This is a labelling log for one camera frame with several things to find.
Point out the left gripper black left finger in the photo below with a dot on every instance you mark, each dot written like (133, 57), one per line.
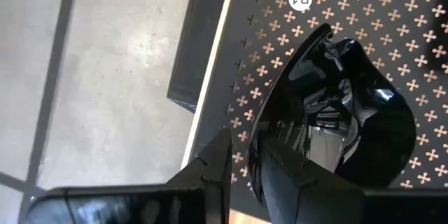
(215, 168)

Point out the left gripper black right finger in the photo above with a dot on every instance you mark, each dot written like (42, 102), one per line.
(297, 189)

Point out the black round pot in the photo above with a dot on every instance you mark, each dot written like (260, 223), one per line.
(378, 129)

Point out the black perforated metal shelf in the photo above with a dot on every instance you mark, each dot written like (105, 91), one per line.
(224, 59)

